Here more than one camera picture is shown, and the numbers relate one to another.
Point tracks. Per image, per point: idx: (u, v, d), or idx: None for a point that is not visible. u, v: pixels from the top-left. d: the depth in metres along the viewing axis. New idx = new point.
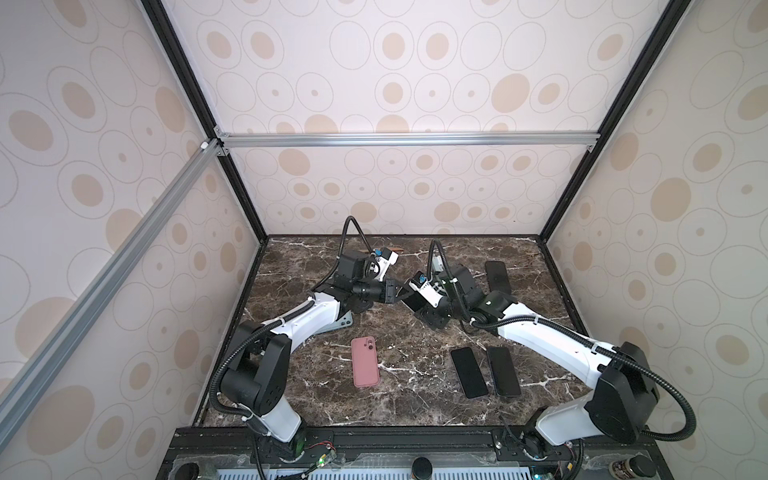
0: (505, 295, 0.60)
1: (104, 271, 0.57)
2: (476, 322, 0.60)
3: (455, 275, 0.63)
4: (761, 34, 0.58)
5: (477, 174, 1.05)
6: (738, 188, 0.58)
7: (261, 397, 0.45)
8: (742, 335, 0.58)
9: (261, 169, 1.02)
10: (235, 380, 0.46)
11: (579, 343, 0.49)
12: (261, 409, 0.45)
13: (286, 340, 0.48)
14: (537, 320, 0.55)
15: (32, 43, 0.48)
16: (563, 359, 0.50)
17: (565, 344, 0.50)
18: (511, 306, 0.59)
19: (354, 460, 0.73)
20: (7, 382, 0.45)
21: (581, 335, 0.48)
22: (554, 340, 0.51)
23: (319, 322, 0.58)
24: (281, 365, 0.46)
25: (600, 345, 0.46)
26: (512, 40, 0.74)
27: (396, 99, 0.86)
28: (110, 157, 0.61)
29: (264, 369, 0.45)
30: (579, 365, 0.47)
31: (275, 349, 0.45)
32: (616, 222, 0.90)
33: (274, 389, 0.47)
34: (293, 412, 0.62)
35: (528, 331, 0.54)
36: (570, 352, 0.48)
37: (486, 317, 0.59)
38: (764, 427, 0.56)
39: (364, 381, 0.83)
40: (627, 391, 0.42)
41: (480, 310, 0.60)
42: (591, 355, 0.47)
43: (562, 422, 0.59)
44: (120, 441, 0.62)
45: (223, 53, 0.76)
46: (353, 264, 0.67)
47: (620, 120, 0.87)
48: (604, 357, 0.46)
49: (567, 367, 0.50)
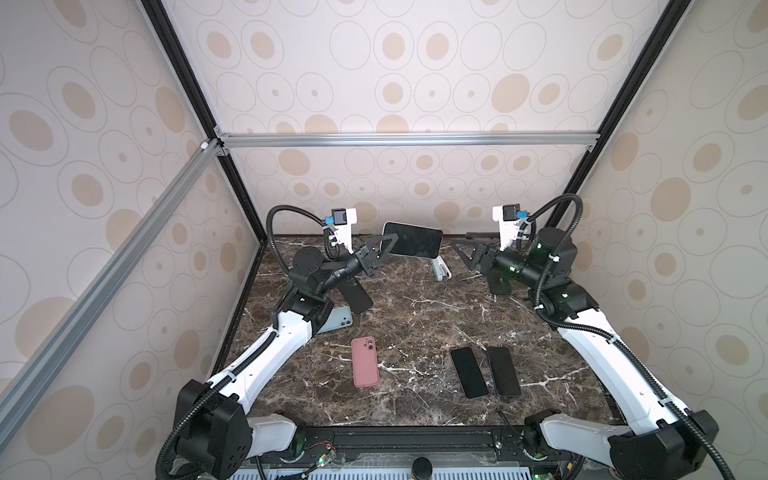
0: (585, 293, 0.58)
1: (103, 272, 0.57)
2: (542, 310, 0.53)
3: (558, 254, 0.50)
4: (761, 35, 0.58)
5: (477, 174, 1.05)
6: (738, 188, 0.58)
7: (220, 462, 0.40)
8: (742, 336, 0.58)
9: (260, 169, 1.02)
10: (190, 445, 0.42)
11: (650, 387, 0.43)
12: (223, 472, 0.41)
13: (236, 406, 0.41)
14: (613, 340, 0.47)
15: (33, 43, 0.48)
16: (620, 391, 0.45)
17: (633, 381, 0.44)
18: (589, 311, 0.51)
19: (354, 460, 0.73)
20: (7, 381, 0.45)
21: (657, 382, 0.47)
22: (622, 371, 0.45)
23: (288, 349, 0.51)
24: (235, 426, 0.40)
25: (673, 401, 0.42)
26: (512, 40, 0.74)
27: (396, 100, 0.86)
28: (110, 157, 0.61)
29: (220, 435, 0.39)
30: (638, 407, 0.42)
31: (224, 414, 0.40)
32: (616, 222, 0.90)
33: (234, 450, 0.42)
34: (284, 421, 0.62)
35: (598, 346, 0.47)
36: (635, 391, 0.43)
37: (553, 308, 0.53)
38: (764, 427, 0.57)
39: (365, 380, 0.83)
40: (675, 453, 0.38)
41: (552, 299, 0.52)
42: (658, 405, 0.41)
43: (574, 436, 0.57)
44: (121, 441, 0.62)
45: (223, 53, 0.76)
46: (304, 281, 0.51)
47: (620, 120, 0.87)
48: (672, 415, 0.40)
49: (619, 400, 0.45)
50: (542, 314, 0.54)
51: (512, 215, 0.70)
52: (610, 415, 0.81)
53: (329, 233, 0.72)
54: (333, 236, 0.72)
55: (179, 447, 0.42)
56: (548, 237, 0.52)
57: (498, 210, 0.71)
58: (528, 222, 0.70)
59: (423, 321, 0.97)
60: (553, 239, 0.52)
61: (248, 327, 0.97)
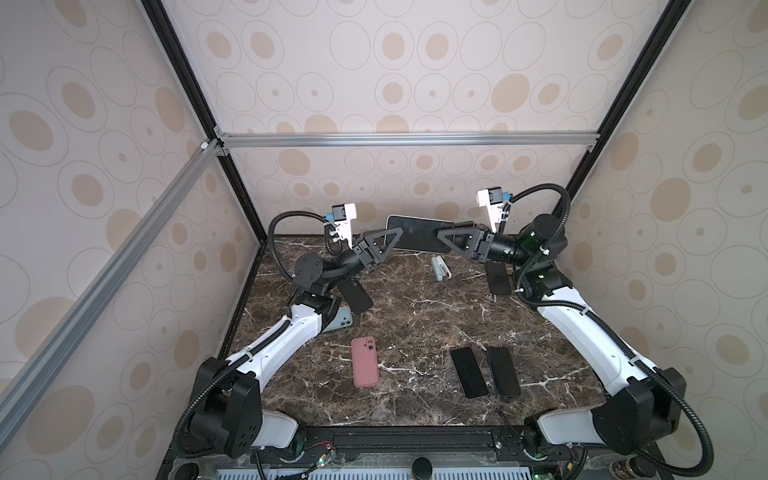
0: (560, 274, 0.57)
1: (103, 272, 0.57)
2: (522, 293, 0.57)
3: (549, 246, 0.51)
4: (761, 34, 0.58)
5: (477, 174, 1.05)
6: (738, 188, 0.58)
7: (231, 438, 0.41)
8: (742, 336, 0.58)
9: (261, 169, 1.02)
10: (204, 419, 0.43)
11: (621, 351, 0.46)
12: (233, 450, 0.42)
13: (251, 381, 0.43)
14: (584, 311, 0.51)
15: (33, 43, 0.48)
16: (595, 357, 0.47)
17: (605, 346, 0.47)
18: (562, 289, 0.55)
19: (354, 460, 0.73)
20: (7, 381, 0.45)
21: (626, 345, 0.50)
22: (595, 338, 0.48)
23: (301, 335, 0.54)
24: (249, 404, 0.42)
25: (641, 360, 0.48)
26: (512, 41, 0.75)
27: (396, 100, 0.86)
28: (110, 157, 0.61)
29: (232, 411, 0.41)
30: (610, 369, 0.45)
31: (241, 391, 0.41)
32: (616, 222, 0.90)
33: (246, 429, 0.43)
34: (286, 419, 0.61)
35: (571, 317, 0.51)
36: (607, 354, 0.46)
37: (531, 291, 0.57)
38: (765, 427, 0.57)
39: (365, 380, 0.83)
40: (648, 407, 0.40)
41: (531, 282, 0.56)
42: (627, 365, 0.44)
43: (566, 422, 0.59)
44: (121, 440, 0.62)
45: (223, 53, 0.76)
46: (308, 288, 0.52)
47: (620, 120, 0.87)
48: (640, 372, 0.43)
49: (596, 368, 0.48)
50: (521, 295, 0.58)
51: (498, 198, 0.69)
52: None
53: (329, 229, 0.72)
54: (334, 232, 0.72)
55: (191, 422, 0.43)
56: (543, 227, 0.52)
57: (483, 194, 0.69)
58: (512, 204, 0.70)
59: (423, 321, 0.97)
60: (547, 230, 0.52)
61: (248, 327, 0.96)
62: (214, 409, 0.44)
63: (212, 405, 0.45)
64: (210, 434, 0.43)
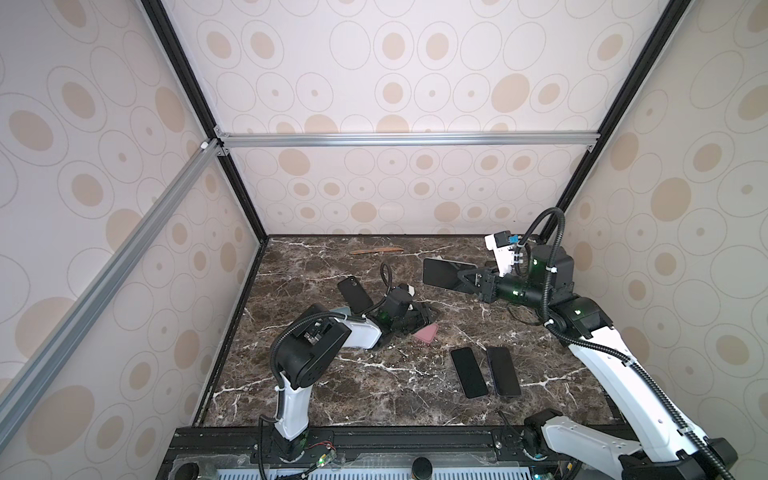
0: (599, 310, 0.50)
1: (104, 270, 0.57)
2: (552, 327, 0.51)
3: (556, 265, 0.51)
4: (761, 34, 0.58)
5: (477, 174, 1.05)
6: (739, 188, 0.58)
7: (303, 372, 0.49)
8: (742, 335, 0.58)
9: (260, 169, 1.02)
10: (286, 348, 0.51)
11: (667, 413, 0.41)
12: (300, 382, 0.49)
13: (347, 327, 0.54)
14: (629, 363, 0.45)
15: (35, 44, 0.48)
16: (632, 412, 0.43)
17: (650, 407, 0.42)
18: (604, 330, 0.48)
19: (353, 460, 0.73)
20: (7, 381, 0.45)
21: (676, 409, 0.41)
22: (639, 394, 0.43)
23: (364, 338, 0.65)
24: (334, 348, 0.51)
25: (694, 431, 0.40)
26: (512, 40, 0.74)
27: (396, 99, 0.86)
28: (111, 157, 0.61)
29: (320, 346, 0.51)
30: (653, 434, 0.41)
31: (339, 331, 0.52)
32: (616, 222, 0.90)
33: (315, 371, 0.51)
34: (304, 409, 0.62)
35: (612, 368, 0.45)
36: (652, 418, 0.41)
37: (566, 325, 0.50)
38: (765, 428, 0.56)
39: (425, 336, 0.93)
40: None
41: (562, 314, 0.50)
42: (676, 434, 0.40)
43: (579, 443, 0.57)
44: (121, 441, 0.62)
45: (223, 54, 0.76)
46: (396, 306, 0.74)
47: (620, 120, 0.87)
48: (691, 444, 0.39)
49: (628, 419, 0.45)
50: (553, 331, 0.51)
51: (505, 240, 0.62)
52: (610, 415, 0.81)
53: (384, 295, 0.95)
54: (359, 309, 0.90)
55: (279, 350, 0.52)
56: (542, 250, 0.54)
57: (489, 238, 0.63)
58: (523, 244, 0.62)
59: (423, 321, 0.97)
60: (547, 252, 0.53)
61: (248, 327, 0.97)
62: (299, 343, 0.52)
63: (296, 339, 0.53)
64: (288, 362, 0.50)
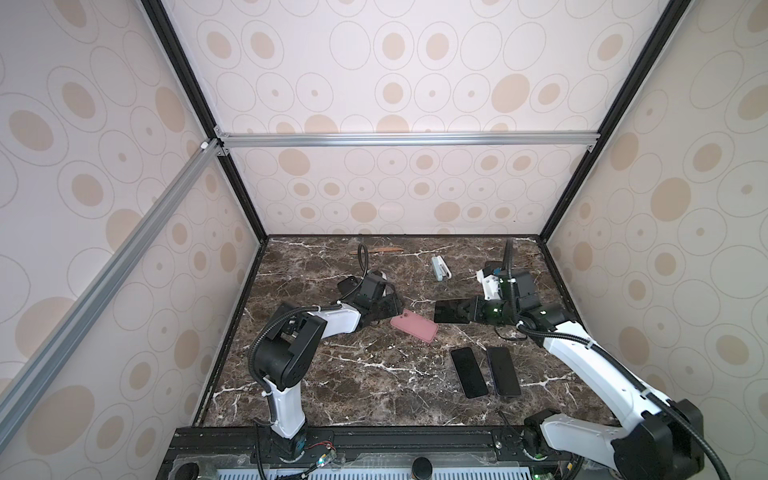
0: (563, 309, 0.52)
1: (105, 270, 0.57)
2: (523, 326, 0.59)
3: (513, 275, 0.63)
4: (761, 34, 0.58)
5: (477, 174, 1.05)
6: (739, 188, 0.58)
7: (286, 373, 0.48)
8: (742, 335, 0.58)
9: (260, 170, 1.03)
10: (264, 352, 0.50)
11: (629, 381, 0.46)
12: (286, 383, 0.48)
13: (321, 320, 0.52)
14: (589, 345, 0.52)
15: (35, 44, 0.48)
16: (601, 389, 0.48)
17: (613, 378, 0.47)
18: (566, 323, 0.56)
19: (353, 460, 0.73)
20: (7, 381, 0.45)
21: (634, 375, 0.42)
22: (602, 370, 0.48)
23: (342, 326, 0.64)
24: (312, 344, 0.51)
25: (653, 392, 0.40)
26: (511, 42, 0.75)
27: (396, 99, 0.86)
28: (110, 157, 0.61)
29: (297, 346, 0.50)
30: (622, 404, 0.45)
31: (313, 326, 0.51)
32: (616, 222, 0.90)
33: (299, 369, 0.50)
34: (300, 407, 0.63)
35: (577, 353, 0.51)
36: (616, 388, 0.46)
37: (535, 325, 0.58)
38: (764, 427, 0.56)
39: (426, 335, 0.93)
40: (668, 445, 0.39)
41: (531, 316, 0.58)
42: (640, 399, 0.44)
43: (574, 436, 0.57)
44: (121, 440, 0.62)
45: (223, 54, 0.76)
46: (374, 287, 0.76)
47: (620, 120, 0.87)
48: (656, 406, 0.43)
49: (602, 398, 0.48)
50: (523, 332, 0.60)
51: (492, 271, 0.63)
52: (610, 415, 0.81)
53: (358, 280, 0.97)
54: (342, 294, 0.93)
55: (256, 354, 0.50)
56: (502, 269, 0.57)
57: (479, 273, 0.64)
58: None
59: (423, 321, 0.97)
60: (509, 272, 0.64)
61: (248, 327, 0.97)
62: (276, 344, 0.51)
63: (273, 341, 0.51)
64: (270, 365, 0.49)
